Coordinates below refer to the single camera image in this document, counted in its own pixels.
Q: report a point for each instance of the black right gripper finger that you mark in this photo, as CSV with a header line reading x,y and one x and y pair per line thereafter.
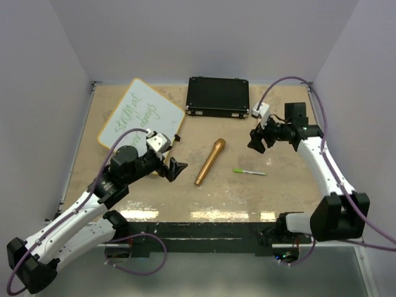
x,y
255,142
269,135

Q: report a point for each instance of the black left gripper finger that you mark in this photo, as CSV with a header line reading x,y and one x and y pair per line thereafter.
x,y
161,172
174,169

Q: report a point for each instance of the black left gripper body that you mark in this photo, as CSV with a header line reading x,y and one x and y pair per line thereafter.
x,y
148,163

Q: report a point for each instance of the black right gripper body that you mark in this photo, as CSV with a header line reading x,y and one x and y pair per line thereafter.
x,y
280,129

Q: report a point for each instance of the white green whiteboard marker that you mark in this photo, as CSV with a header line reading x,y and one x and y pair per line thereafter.
x,y
253,172

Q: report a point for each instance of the yellow framed whiteboard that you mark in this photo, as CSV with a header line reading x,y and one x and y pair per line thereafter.
x,y
140,108

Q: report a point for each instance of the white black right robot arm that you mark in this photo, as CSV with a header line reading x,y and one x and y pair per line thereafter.
x,y
339,214

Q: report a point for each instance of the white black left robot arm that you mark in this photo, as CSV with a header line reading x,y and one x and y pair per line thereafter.
x,y
90,221

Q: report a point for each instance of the gold microphone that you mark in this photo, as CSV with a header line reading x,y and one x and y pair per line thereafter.
x,y
217,149

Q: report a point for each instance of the black hard case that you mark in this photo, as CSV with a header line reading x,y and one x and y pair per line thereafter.
x,y
218,97

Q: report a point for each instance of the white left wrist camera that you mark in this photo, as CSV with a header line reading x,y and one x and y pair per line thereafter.
x,y
158,142

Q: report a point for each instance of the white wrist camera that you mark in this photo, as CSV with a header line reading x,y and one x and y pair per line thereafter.
x,y
260,110
158,142

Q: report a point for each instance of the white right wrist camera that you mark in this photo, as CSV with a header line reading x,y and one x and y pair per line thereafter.
x,y
260,110

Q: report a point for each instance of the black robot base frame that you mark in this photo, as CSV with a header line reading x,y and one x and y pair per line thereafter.
x,y
258,238

